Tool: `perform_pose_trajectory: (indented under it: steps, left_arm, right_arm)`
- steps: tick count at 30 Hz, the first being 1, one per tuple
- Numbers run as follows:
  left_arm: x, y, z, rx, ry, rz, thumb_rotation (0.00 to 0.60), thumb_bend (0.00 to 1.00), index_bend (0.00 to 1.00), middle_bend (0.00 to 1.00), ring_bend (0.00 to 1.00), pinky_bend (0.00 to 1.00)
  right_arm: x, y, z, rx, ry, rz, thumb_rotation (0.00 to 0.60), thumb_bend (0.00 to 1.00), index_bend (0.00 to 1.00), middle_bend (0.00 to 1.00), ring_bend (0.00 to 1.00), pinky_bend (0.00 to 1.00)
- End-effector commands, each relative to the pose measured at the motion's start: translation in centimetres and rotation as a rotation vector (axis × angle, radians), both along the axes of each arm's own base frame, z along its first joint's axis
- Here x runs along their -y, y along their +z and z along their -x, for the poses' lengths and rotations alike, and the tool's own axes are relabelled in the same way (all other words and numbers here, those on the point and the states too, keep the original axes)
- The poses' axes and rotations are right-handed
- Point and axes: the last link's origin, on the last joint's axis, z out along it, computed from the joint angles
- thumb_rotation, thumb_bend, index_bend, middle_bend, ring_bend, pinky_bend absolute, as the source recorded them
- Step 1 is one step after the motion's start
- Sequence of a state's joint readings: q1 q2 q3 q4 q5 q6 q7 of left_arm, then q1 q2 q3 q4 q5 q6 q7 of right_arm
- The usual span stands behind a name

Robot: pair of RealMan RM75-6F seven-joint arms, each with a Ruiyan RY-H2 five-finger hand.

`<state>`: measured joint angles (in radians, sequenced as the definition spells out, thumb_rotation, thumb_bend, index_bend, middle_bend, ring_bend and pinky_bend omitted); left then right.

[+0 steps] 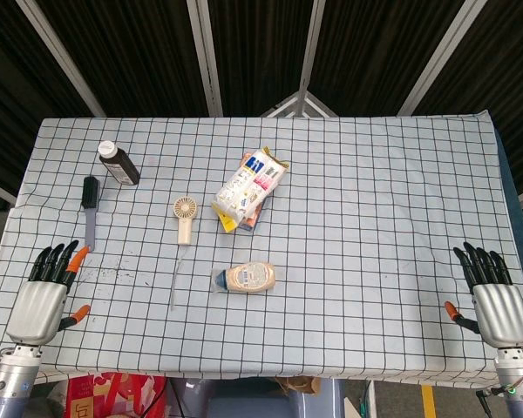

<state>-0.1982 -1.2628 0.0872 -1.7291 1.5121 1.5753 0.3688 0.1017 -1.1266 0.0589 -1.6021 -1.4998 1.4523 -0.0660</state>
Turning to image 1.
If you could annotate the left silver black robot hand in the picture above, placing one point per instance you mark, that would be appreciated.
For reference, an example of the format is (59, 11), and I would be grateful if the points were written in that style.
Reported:
(37, 305)

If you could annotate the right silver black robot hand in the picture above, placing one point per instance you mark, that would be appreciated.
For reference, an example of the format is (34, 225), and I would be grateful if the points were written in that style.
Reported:
(501, 309)

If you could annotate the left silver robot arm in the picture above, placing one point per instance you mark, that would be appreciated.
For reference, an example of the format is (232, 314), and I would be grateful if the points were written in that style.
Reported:
(13, 379)

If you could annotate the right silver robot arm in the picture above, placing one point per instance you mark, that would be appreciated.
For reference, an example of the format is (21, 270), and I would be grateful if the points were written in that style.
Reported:
(518, 383)

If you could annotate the cream handheld fan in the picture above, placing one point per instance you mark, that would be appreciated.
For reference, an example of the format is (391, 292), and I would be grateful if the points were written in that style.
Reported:
(185, 221)

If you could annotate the red patterned bag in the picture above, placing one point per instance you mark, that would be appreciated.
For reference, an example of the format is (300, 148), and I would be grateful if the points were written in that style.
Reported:
(113, 396)

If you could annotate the dark brown bottle white cap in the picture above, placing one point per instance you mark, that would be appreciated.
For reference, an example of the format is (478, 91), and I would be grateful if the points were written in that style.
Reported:
(120, 164)

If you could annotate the beige sauce bottle blue cap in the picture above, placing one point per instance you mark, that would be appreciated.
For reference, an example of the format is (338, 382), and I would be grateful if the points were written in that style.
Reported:
(246, 277)

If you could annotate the brown paper bag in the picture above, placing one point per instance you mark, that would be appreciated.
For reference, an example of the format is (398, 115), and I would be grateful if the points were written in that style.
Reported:
(298, 384)

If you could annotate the yellow orange flat packet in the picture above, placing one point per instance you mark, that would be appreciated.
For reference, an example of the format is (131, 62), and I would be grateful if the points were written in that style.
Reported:
(239, 220)

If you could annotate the blue checkered tablecloth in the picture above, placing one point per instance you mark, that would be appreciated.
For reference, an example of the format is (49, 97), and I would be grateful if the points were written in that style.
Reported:
(261, 244)

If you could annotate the blue grey chair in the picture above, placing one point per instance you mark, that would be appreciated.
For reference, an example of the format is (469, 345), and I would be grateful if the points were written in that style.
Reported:
(253, 398)

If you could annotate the white printed snack bag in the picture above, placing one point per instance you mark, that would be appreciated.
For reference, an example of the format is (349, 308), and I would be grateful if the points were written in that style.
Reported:
(248, 185)

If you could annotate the white metal frame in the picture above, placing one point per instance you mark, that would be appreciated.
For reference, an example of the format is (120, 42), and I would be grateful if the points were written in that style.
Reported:
(298, 104)

